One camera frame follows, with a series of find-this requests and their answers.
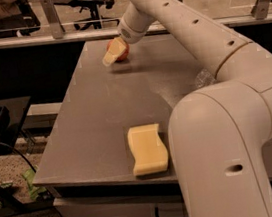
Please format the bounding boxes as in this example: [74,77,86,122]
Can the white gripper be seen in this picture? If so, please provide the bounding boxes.
[102,3,155,66]

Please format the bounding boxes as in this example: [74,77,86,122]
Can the red apple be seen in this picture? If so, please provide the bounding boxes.
[106,37,130,62]

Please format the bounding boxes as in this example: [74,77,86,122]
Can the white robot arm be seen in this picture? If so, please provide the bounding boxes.
[118,0,272,217]

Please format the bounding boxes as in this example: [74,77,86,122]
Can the yellow wavy sponge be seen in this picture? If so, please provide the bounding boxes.
[127,124,169,176]

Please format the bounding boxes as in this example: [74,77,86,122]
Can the black office chair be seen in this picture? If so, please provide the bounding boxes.
[52,0,120,31]

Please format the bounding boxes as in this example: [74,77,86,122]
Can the clear plastic water bottle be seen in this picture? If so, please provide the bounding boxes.
[195,69,216,89]

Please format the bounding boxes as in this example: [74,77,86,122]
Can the green snack bag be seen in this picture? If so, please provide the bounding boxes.
[21,169,47,201]

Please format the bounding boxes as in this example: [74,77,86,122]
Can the grey drawer cabinet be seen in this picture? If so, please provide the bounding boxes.
[54,173,187,217]

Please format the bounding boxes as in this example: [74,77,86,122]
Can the black cable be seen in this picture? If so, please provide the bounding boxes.
[0,134,38,178]

